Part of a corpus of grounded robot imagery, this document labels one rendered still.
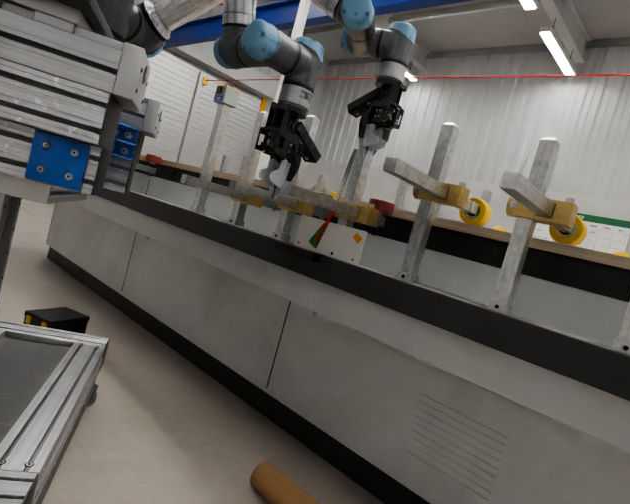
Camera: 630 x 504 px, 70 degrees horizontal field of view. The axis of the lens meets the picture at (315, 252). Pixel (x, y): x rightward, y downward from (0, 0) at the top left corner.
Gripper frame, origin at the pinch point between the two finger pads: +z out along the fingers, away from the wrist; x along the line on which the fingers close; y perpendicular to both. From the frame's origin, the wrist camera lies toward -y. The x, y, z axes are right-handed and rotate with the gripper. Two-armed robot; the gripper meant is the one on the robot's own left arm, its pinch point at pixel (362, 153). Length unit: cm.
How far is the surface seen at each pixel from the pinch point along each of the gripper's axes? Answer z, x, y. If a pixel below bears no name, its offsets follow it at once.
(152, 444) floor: 101, -19, -33
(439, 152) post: -4.2, 6.2, 19.4
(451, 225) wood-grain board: 12.0, 25.2, 19.4
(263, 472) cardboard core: 94, -5, 0
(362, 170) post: 3.4, 6.7, -3.6
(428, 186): 6.8, -4.7, 25.1
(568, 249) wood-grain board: 12, 25, 51
